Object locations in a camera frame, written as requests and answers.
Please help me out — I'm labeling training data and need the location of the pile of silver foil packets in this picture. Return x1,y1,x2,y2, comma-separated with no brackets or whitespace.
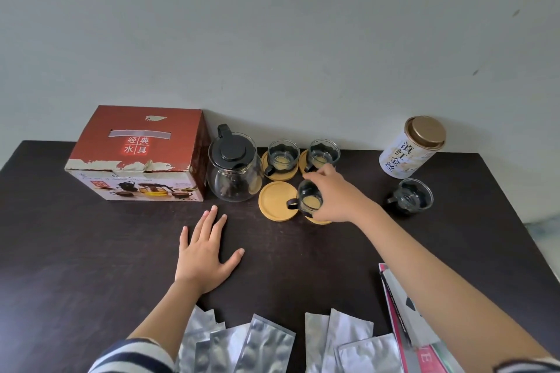
174,305,405,373

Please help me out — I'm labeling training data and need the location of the person's right forearm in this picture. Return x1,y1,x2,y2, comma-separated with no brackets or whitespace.
358,202,552,373

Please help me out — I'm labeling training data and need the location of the red cardboard tea set box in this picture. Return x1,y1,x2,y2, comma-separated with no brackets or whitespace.
64,105,211,202

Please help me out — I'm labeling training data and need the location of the white black small box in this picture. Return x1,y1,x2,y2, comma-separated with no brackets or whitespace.
381,270,440,347

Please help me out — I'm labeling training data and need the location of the white tea tin gold lid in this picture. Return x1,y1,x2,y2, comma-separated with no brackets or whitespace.
379,115,447,180

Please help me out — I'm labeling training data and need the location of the glass teapot with black lid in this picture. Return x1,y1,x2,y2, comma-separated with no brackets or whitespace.
207,124,265,203

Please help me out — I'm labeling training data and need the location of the glass cup with black handle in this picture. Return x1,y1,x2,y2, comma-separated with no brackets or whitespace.
304,139,341,173
386,178,434,217
286,179,324,217
264,139,301,177

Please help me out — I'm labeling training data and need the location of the person's left hand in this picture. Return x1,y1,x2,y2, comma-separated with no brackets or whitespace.
174,205,246,295

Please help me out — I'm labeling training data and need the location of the person's left forearm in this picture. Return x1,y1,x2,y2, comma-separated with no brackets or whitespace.
127,279,204,360

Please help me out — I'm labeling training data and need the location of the person's right hand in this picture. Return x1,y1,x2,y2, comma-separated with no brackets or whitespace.
302,163,373,224

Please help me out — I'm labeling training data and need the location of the pink green paper package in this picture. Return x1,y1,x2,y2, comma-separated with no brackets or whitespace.
433,342,466,373

